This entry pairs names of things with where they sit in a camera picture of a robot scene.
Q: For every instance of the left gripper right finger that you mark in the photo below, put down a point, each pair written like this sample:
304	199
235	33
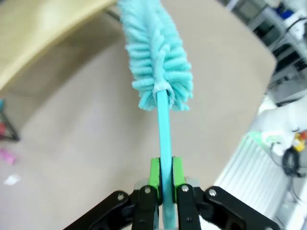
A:
192	210

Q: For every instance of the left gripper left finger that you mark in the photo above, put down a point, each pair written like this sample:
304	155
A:
144	210

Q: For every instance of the teal microfiber duster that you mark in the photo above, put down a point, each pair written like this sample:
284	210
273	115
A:
165	124

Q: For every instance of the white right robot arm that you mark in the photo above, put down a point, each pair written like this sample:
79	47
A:
280	117

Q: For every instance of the white ribbed panel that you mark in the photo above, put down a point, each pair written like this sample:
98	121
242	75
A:
251	182

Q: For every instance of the orange yellow control box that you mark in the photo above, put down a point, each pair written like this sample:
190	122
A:
299	143

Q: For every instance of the white paper scrap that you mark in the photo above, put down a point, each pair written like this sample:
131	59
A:
12	179

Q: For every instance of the pink paper scrap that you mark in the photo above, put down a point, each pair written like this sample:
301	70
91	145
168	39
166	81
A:
7	155

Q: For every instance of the flat red paper scrap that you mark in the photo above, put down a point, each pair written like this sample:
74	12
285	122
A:
2	128

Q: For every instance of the teal blue paper scrap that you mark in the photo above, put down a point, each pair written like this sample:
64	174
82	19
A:
1	104

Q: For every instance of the grey metal storage rack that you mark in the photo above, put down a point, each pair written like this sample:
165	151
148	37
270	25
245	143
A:
283	48

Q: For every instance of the two-tier wood shelf black frame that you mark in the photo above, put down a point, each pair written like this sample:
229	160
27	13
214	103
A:
36	28

